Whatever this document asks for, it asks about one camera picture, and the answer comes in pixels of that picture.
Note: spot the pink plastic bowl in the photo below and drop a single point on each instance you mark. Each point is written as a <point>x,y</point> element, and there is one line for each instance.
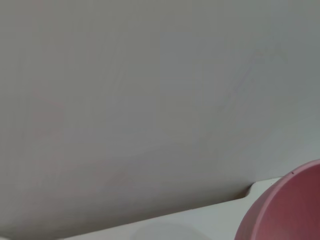
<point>295,207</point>

